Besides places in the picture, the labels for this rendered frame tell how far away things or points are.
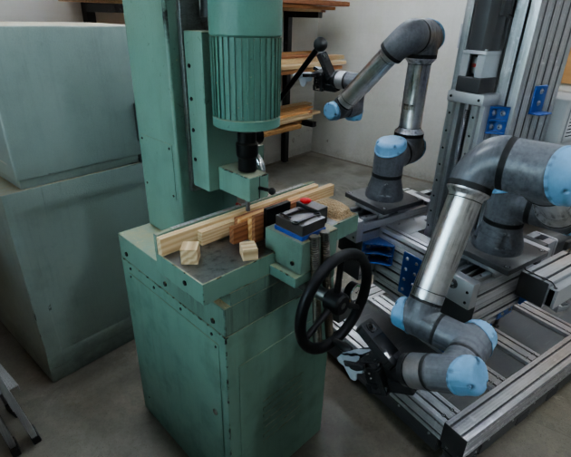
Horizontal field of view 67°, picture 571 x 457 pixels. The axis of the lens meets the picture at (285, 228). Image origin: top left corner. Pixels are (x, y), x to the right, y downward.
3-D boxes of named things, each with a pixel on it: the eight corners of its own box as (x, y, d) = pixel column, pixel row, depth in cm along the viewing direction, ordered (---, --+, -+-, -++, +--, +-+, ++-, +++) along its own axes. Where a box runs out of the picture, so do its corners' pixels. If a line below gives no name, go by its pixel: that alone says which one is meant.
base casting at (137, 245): (224, 339, 111) (222, 310, 107) (120, 257, 147) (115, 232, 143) (334, 276, 140) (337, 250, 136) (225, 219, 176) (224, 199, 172)
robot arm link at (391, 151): (365, 171, 170) (369, 138, 164) (383, 164, 179) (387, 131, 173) (392, 179, 163) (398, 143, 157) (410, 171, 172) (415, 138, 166)
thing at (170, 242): (161, 257, 110) (159, 239, 108) (158, 254, 112) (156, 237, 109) (317, 198, 149) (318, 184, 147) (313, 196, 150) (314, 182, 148)
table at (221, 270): (227, 325, 96) (227, 304, 93) (156, 272, 115) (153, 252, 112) (382, 240, 135) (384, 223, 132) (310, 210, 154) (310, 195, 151)
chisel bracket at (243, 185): (249, 208, 118) (249, 179, 115) (218, 193, 127) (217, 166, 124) (269, 201, 123) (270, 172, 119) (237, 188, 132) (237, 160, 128)
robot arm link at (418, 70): (382, 164, 178) (401, 16, 154) (400, 157, 188) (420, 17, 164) (408, 171, 171) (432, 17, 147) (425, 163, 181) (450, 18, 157)
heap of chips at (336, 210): (338, 221, 132) (339, 210, 130) (304, 208, 141) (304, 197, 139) (355, 213, 138) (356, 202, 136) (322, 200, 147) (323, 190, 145)
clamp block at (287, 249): (299, 277, 109) (301, 245, 105) (263, 257, 118) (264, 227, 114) (336, 257, 119) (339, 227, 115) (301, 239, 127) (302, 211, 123)
